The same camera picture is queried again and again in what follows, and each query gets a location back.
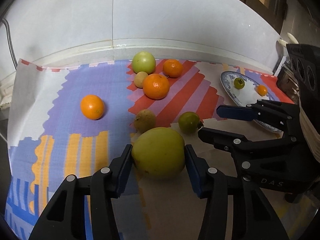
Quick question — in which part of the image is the large centre orange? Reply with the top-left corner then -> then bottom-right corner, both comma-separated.
143,74 -> 170,100

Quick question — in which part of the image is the orange near green apple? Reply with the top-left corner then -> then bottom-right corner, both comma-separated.
163,59 -> 183,78

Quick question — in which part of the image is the small green fruit on plate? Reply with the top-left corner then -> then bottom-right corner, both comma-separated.
233,77 -> 245,90

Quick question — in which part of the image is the large yellow-green apple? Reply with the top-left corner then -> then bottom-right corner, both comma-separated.
131,127 -> 185,180

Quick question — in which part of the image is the dark green round fruit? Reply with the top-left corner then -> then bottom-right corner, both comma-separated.
178,112 -> 204,134

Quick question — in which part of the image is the small orange on plate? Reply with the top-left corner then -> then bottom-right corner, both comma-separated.
257,85 -> 268,96

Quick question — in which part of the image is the cream handled saucepan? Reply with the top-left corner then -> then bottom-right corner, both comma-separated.
277,31 -> 299,48

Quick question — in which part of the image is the small tan fruit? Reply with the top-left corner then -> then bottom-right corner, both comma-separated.
133,109 -> 156,134
133,72 -> 148,89

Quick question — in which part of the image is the colourful patterned table mat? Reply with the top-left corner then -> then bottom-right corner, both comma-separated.
4,58 -> 296,240

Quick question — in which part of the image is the blue white porcelain plate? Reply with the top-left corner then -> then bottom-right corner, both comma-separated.
219,70 -> 284,134

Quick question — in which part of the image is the lone orange on purple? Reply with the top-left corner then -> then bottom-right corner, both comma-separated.
80,94 -> 105,120

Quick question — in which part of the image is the small tan fruit behind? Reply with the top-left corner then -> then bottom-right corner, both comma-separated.
133,72 -> 148,89

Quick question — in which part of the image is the light green apple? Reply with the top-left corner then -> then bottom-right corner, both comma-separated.
132,51 -> 156,74

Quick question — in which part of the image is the small tan fruit front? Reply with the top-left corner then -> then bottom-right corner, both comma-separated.
133,109 -> 156,134

